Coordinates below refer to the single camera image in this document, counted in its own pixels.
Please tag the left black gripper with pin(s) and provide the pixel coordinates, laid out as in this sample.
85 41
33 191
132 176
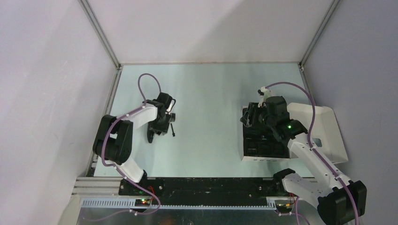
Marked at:
167 115

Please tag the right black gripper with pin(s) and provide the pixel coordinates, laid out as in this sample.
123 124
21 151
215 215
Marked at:
248 118

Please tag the black comb guard attachment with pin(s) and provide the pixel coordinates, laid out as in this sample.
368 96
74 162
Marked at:
172 117

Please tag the black white trimmer attachment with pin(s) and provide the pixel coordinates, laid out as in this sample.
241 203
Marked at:
160 129

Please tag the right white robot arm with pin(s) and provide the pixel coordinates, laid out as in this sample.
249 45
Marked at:
336 197

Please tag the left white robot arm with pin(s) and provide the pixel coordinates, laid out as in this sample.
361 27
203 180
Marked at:
113 141

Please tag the black silver hair clipper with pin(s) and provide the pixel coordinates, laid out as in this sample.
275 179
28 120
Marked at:
150 135

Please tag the white box with black tray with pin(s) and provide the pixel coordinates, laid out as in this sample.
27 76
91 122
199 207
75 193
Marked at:
260 145

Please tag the white box lid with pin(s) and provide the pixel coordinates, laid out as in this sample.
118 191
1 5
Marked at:
325 133

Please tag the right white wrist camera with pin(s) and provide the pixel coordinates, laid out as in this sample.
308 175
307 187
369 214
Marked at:
264 94

